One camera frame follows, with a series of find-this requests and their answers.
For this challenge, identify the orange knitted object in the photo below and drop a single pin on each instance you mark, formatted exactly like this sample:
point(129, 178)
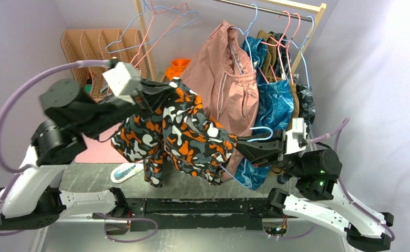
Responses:
point(176, 68)

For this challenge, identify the pink mat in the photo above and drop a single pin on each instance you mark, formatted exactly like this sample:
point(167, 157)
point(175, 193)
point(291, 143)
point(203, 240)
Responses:
point(100, 152)

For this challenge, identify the brown hanging shorts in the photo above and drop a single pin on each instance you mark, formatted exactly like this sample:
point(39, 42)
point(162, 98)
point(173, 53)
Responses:
point(278, 63)

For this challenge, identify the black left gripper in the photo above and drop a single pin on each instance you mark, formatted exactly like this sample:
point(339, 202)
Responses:
point(151, 95)

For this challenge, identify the peach desk organizer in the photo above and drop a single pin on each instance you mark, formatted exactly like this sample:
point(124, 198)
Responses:
point(101, 44)

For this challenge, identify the white teal stapler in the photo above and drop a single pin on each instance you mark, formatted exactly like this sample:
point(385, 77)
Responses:
point(125, 171)

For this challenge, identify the blue leaf print shorts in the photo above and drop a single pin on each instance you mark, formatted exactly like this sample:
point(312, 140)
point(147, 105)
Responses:
point(274, 109)

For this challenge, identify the pink hanging shorts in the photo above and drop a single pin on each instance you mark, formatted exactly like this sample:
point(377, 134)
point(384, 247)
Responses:
point(222, 74)

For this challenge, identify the dark leaf print shorts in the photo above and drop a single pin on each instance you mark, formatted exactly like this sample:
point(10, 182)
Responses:
point(302, 95)

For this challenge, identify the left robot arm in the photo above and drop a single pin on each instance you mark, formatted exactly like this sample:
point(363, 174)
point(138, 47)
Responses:
point(30, 201)

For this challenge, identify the light blue wire hanger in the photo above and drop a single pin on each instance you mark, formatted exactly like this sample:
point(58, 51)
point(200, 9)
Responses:
point(248, 152)

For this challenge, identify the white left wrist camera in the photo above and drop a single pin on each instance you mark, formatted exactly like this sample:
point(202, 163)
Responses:
point(124, 80)

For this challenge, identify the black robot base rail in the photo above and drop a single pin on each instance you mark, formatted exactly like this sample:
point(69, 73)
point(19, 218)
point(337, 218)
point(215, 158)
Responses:
point(248, 213)

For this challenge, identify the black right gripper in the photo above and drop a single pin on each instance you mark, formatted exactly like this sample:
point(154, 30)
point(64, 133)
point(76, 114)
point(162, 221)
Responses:
point(272, 150)

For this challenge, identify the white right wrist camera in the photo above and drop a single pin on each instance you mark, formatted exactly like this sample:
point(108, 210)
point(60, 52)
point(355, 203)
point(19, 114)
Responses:
point(296, 137)

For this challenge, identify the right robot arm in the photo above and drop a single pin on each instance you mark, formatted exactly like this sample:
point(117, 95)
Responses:
point(323, 199)

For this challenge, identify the pink empty wire hanger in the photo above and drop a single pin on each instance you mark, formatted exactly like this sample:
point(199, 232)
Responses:
point(149, 15)

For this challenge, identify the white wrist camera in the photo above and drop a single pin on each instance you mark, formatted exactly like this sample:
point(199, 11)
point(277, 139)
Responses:
point(296, 137)
point(124, 80)

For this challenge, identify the orange camouflage shorts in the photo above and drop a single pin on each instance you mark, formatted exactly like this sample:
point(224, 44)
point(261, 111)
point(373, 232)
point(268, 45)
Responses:
point(178, 133)

